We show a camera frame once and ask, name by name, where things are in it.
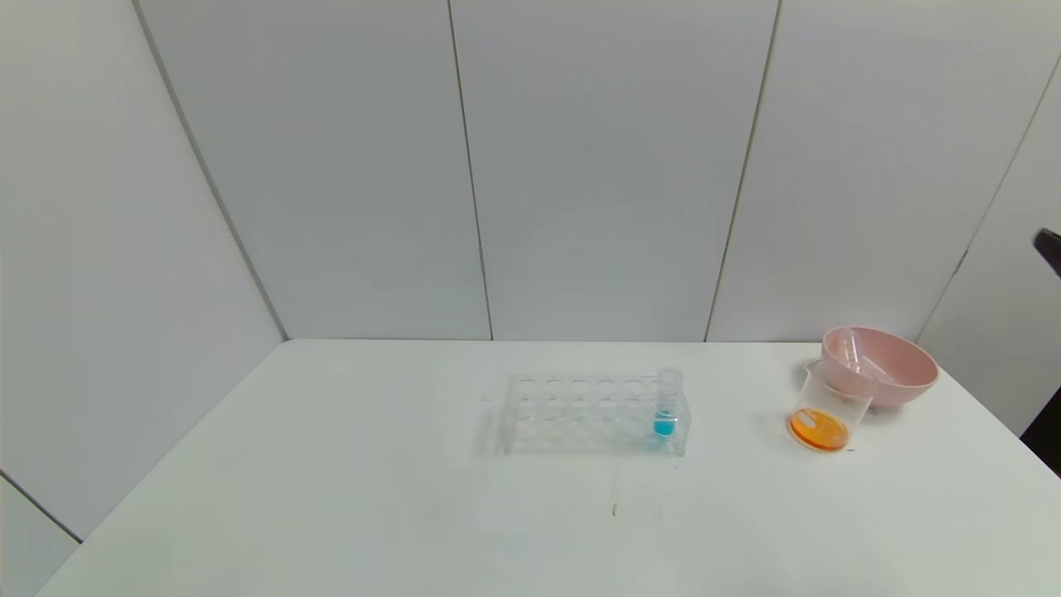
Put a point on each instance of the clear plastic test tube rack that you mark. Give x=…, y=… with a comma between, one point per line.
x=572, y=414

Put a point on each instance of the pink bowl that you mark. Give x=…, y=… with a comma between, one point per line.
x=903, y=365

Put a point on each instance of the test tube with yellow pigment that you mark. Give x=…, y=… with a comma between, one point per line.
x=852, y=350

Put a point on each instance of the test tube with blue pigment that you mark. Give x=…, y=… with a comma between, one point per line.
x=665, y=426

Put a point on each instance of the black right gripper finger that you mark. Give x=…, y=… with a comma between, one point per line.
x=1051, y=249

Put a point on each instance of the clear plastic beaker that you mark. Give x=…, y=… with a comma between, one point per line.
x=821, y=419

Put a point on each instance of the test tube with red pigment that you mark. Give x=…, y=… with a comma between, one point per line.
x=883, y=371

